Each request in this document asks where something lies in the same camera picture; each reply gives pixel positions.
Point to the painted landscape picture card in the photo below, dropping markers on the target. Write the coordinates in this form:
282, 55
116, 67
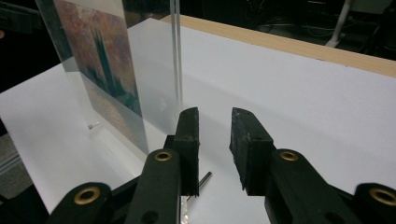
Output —
102, 71

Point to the long metal frame pin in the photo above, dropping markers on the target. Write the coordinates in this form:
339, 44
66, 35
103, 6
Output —
205, 179
93, 125

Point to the white table leg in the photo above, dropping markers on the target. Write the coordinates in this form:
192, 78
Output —
339, 25

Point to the aluminium floor rail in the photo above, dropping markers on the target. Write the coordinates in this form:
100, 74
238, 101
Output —
9, 165

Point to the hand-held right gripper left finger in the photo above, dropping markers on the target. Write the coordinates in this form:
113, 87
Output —
186, 140

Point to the clear acrylic picture frame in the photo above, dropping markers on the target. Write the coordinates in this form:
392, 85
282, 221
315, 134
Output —
155, 93

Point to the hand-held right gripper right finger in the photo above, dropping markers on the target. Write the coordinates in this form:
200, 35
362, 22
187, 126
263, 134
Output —
249, 146

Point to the light wooden table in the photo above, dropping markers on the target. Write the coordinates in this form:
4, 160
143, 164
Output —
280, 43

